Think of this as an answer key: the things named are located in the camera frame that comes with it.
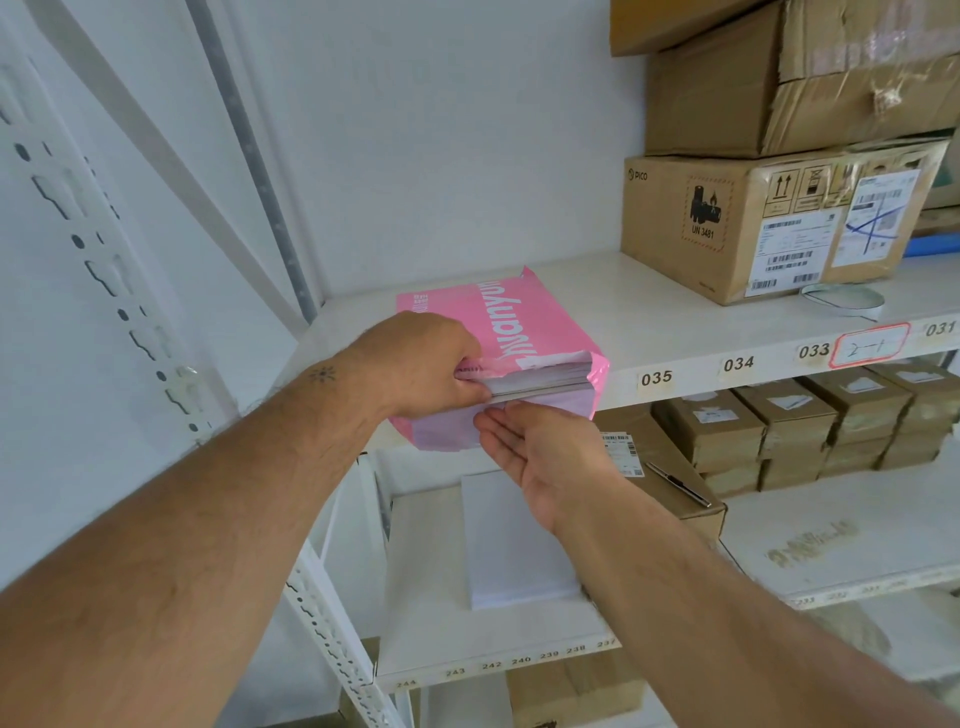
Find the person's left hand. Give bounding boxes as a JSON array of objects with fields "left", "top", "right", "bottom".
[{"left": 341, "top": 311, "right": 492, "bottom": 422}]

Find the person's right hand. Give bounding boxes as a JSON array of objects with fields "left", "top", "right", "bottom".
[{"left": 472, "top": 399, "right": 640, "bottom": 538}]

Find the pink paper ream package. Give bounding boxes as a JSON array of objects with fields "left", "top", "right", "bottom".
[{"left": 388, "top": 265, "right": 611, "bottom": 453}]

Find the person's left forearm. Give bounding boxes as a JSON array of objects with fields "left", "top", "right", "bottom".
[{"left": 0, "top": 346, "right": 393, "bottom": 728}]

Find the person's right forearm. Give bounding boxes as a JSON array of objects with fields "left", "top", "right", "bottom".
[{"left": 553, "top": 480, "right": 960, "bottom": 728}]

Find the white paper stack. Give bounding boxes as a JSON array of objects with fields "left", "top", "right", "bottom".
[{"left": 459, "top": 468, "right": 588, "bottom": 613}]

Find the brown box with white sticker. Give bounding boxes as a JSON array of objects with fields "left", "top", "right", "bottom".
[{"left": 596, "top": 405, "right": 729, "bottom": 543}]

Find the silver utility knife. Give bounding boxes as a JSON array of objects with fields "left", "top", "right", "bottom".
[{"left": 645, "top": 460, "right": 714, "bottom": 510}]

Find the white metal shelving rack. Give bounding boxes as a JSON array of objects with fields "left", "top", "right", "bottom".
[{"left": 0, "top": 0, "right": 960, "bottom": 728}]

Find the labelled brown cardboard box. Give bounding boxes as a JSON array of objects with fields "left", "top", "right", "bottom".
[{"left": 620, "top": 138, "right": 953, "bottom": 308}]

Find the stack of small brown boxes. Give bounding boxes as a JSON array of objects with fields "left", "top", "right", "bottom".
[{"left": 650, "top": 358, "right": 960, "bottom": 501}]

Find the white tape roll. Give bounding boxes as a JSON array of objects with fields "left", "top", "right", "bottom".
[{"left": 799, "top": 282, "right": 887, "bottom": 323}]

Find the red-bordered white label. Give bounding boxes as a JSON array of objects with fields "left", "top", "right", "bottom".
[{"left": 828, "top": 321, "right": 912, "bottom": 369}]

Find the large taped cardboard box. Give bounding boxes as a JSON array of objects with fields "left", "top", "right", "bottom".
[{"left": 644, "top": 0, "right": 960, "bottom": 160}]

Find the plain brown cardboard box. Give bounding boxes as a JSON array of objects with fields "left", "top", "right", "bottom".
[{"left": 609, "top": 0, "right": 785, "bottom": 59}]

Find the blue flat item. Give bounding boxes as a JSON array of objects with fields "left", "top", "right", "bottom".
[{"left": 903, "top": 233, "right": 960, "bottom": 261}]

